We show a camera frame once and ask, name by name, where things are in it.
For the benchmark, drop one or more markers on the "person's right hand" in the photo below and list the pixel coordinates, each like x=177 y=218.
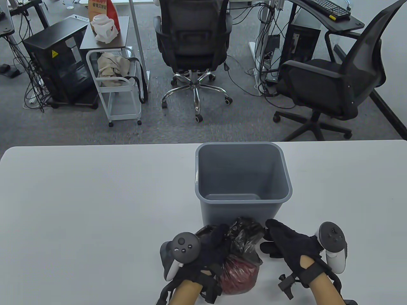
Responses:
x=292 y=244

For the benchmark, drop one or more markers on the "person's left hand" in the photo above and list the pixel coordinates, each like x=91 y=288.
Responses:
x=213 y=251

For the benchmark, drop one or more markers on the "black plastic garbage bag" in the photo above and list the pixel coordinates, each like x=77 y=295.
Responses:
x=244 y=241

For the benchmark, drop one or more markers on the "grey plastic trash bin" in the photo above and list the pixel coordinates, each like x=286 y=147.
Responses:
x=241 y=168

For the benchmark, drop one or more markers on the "person's left forearm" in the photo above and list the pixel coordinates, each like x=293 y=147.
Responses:
x=186 y=294

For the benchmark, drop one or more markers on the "beige cloth bag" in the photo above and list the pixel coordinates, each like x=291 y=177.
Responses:
x=111 y=68

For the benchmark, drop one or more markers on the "white plastic bag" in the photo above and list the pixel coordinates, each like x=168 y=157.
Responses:
x=103 y=30

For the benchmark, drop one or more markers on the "red brown paper bag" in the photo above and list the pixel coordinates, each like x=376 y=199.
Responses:
x=108 y=8

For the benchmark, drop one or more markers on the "crumpled pink paper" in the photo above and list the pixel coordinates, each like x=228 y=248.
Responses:
x=238 y=274

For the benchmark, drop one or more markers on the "grey white right hand controller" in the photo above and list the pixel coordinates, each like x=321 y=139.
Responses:
x=332 y=241

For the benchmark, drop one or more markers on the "black mesh office chair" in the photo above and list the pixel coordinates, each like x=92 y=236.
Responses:
x=321 y=82

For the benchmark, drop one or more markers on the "white rolling cart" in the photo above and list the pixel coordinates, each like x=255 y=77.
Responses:
x=120 y=108

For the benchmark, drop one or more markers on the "black chair with chrome base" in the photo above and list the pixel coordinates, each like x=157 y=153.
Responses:
x=192 y=38

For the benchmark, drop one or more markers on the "white desk leg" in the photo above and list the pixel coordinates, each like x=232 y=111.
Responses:
x=264 y=31

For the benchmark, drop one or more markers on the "white metal pole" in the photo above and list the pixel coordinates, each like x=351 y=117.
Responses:
x=138 y=41

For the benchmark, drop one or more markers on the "black keyboard desk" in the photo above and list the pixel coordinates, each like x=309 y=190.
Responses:
x=346 y=24

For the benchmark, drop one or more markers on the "black keyboard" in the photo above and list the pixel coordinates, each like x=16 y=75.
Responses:
x=327 y=8

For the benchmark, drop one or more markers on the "black computer tower yellow sticker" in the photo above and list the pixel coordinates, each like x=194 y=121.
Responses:
x=47 y=44

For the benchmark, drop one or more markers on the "white power strip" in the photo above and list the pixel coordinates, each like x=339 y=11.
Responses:
x=79 y=17

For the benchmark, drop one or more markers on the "black foot pedal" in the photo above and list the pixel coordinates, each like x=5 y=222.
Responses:
x=9 y=70

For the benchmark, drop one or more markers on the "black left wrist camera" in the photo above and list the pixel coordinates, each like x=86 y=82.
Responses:
x=211 y=292

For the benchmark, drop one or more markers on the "black desk frame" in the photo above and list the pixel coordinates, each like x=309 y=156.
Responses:
x=38 y=8

